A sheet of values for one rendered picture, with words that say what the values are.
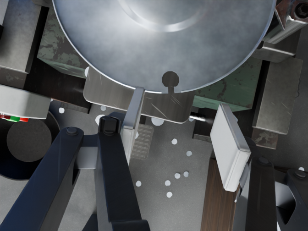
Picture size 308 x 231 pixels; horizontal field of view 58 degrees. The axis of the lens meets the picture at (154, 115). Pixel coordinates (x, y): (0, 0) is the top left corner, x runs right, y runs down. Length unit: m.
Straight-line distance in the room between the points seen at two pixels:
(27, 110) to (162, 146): 0.68
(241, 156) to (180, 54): 0.22
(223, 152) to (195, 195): 1.00
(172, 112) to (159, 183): 0.82
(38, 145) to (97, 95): 0.87
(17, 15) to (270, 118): 0.48
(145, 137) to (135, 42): 0.64
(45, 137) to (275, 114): 0.90
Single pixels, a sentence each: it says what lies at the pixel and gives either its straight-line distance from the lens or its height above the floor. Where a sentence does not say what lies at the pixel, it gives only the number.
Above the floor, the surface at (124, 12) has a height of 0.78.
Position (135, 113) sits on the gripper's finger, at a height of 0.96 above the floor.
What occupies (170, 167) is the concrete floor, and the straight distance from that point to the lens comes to 1.15.
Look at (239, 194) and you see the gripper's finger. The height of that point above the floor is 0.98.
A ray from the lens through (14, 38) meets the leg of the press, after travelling 0.56.
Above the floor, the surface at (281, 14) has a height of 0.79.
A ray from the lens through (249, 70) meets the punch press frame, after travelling 0.53.
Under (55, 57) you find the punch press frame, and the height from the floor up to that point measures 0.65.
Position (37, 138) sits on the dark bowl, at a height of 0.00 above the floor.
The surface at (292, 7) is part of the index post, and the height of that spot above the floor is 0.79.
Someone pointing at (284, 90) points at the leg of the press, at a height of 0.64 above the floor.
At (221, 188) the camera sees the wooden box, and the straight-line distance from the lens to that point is 0.97.
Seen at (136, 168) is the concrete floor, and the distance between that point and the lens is 1.15.
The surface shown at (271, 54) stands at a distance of 0.51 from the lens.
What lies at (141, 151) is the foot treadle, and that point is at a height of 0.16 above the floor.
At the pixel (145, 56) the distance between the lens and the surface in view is 0.36.
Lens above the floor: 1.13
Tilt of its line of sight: 87 degrees down
